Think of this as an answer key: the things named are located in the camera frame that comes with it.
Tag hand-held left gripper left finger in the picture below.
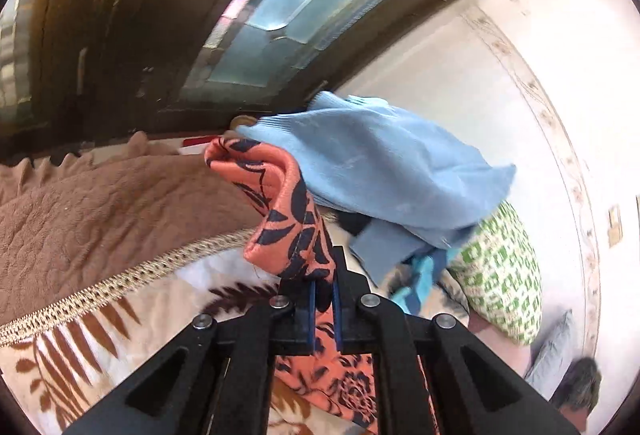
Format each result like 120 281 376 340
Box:
64 279 317 435

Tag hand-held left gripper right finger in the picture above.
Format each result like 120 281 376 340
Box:
331 245 582 435

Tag orange floral print cloth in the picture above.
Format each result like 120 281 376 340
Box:
204 136 442 435

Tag teal striped garment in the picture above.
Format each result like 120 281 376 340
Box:
390 254 452 317

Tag mauve quilted bed sheet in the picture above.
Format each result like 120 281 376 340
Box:
469 314 532 382

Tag light blue garment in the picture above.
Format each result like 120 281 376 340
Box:
235 91 517 284

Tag green and white patterned pillow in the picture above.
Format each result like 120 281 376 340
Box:
447 200 544 347

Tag grey pillow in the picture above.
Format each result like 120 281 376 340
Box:
524 309 577 399

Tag brown quilted blanket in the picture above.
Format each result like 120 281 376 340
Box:
0 131 267 347

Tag cream leaf print blanket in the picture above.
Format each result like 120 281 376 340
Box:
0 235 472 435

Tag dark fuzzy object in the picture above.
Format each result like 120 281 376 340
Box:
549 357 604 417

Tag stained glass window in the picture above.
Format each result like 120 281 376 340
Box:
179 0 576 104

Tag dark wooden panel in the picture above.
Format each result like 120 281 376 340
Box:
0 0 321 157

